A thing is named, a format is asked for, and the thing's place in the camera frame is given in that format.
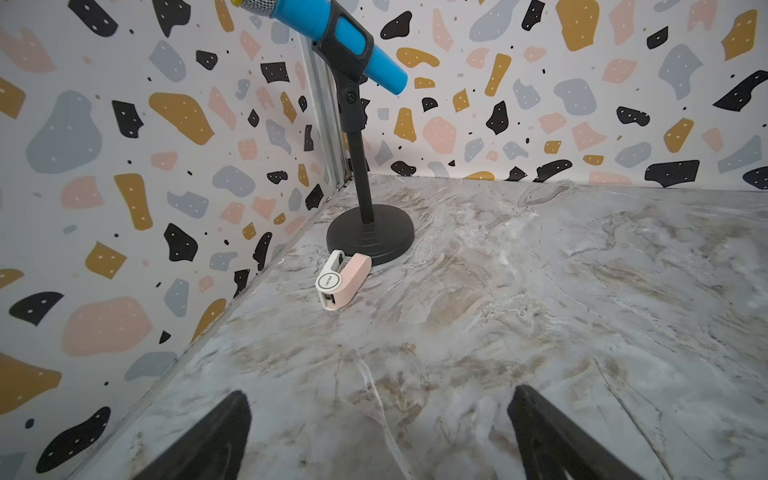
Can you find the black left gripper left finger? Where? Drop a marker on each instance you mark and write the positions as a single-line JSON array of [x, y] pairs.
[[213, 448]]

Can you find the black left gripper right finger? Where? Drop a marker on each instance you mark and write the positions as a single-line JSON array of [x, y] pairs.
[[552, 446]]

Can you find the pink white small device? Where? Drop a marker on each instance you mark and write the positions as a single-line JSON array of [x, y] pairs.
[[341, 278]]

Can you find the black microphone stand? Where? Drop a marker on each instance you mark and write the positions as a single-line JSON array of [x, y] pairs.
[[382, 232]]

